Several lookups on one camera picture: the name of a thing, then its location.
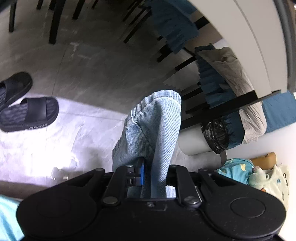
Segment teal patterned bed sheet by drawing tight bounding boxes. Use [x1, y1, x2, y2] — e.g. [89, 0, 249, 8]
[215, 158, 254, 185]

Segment white and black desk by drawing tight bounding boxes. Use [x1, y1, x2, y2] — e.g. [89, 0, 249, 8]
[191, 1, 295, 114]

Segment light blue denim jeans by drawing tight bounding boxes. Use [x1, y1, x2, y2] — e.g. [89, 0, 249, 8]
[112, 90, 181, 198]

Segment green cartoon fleece blanket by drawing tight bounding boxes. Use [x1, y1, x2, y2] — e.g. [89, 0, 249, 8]
[248, 165, 290, 210]

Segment black bin with bag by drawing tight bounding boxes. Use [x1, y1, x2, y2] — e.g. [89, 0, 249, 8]
[201, 118, 229, 155]

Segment blue quilted folding mattress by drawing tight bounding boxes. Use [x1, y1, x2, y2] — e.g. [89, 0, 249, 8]
[262, 91, 296, 133]

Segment black slide sandal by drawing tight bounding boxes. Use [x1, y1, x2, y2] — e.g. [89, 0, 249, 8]
[1, 97, 59, 133]
[0, 72, 33, 110]

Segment grey cloth on chair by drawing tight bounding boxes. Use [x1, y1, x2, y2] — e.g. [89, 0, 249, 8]
[197, 47, 267, 144]

